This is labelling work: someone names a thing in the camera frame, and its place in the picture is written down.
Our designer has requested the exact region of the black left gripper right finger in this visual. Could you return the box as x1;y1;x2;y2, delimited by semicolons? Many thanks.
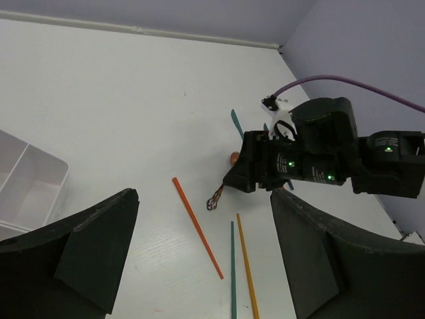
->
270;189;424;318

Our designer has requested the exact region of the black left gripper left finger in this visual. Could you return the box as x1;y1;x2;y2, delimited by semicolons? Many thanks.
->
1;188;139;318

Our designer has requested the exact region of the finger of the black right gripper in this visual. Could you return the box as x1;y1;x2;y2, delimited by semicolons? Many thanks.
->
222;159;258;193

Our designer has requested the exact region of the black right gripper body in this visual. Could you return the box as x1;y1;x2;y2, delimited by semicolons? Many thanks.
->
242;97;361;193

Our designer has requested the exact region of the iridescent ornate spoon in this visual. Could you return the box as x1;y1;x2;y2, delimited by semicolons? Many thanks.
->
206;152;240;211

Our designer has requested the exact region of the teal chopstick right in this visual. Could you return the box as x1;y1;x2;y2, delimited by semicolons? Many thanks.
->
230;109;244;140

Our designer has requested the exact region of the teal chopstick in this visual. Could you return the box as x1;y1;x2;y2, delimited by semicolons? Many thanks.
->
230;109;244;140
230;221;237;319

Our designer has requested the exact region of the orange chopstick left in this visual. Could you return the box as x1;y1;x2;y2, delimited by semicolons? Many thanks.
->
172;177;224;280

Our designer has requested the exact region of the yellow chopstick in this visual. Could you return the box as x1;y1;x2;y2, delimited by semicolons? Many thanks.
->
236;213;260;319

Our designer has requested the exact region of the white divided utensil container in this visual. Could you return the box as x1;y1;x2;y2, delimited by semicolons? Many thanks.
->
1;131;69;240

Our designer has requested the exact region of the teal chopstick centre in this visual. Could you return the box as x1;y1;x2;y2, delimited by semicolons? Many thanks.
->
230;221;237;319

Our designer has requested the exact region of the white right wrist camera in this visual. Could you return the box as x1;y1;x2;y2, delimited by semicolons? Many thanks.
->
261;96;296;140

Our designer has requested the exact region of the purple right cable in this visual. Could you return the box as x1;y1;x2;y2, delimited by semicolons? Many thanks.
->
274;75;425;114

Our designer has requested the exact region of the aluminium table edge rail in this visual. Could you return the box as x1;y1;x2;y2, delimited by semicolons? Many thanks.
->
1;10;282;50

